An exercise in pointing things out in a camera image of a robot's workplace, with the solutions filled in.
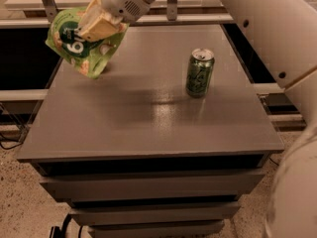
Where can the metal railing frame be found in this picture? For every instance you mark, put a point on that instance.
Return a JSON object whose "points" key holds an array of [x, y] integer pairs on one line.
{"points": [[162, 12]]}

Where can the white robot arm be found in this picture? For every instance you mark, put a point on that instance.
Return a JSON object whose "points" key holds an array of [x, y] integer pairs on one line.
{"points": [[284, 35]]}

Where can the green snack chip bag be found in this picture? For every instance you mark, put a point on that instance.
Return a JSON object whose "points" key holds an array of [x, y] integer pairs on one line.
{"points": [[88, 58]]}

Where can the green soda can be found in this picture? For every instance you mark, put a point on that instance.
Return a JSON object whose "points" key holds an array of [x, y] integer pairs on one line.
{"points": [[200, 68]]}

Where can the grey drawer cabinet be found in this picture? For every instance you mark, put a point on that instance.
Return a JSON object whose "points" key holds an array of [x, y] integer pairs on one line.
{"points": [[135, 156]]}

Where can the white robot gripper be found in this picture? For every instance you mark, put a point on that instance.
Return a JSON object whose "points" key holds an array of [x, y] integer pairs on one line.
{"points": [[121, 1]]}

